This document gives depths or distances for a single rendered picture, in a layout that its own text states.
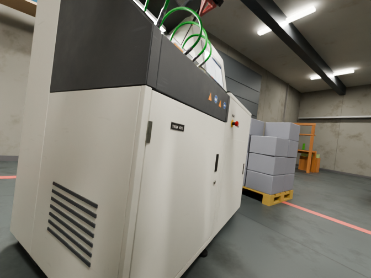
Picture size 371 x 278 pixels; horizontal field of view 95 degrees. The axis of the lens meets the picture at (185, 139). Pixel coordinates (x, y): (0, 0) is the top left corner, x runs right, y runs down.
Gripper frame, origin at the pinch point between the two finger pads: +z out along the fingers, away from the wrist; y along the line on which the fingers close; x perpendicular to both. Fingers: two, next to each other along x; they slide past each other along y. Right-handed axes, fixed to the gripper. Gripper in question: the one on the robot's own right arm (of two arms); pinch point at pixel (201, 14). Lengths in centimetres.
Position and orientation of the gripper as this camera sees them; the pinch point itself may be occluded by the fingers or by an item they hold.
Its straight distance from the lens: 96.9
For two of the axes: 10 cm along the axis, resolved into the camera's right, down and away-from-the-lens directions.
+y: -4.0, -7.6, 5.1
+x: -7.1, -1.0, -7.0
